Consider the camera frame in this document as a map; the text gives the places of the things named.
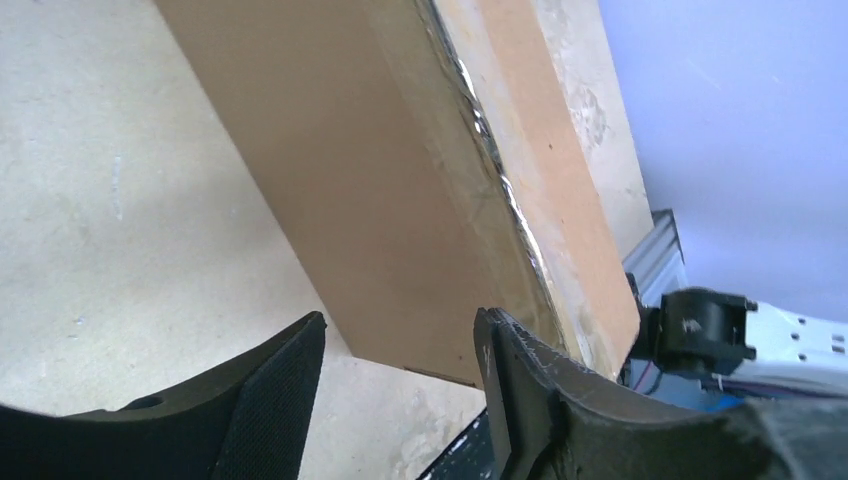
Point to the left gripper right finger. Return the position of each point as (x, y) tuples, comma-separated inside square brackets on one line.
[(552, 418)]

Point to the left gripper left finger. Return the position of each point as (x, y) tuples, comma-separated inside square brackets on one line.
[(247, 418)]

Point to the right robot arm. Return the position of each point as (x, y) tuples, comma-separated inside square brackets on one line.
[(729, 342)]

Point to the brown cardboard express box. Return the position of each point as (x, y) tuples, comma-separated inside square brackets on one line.
[(429, 158)]

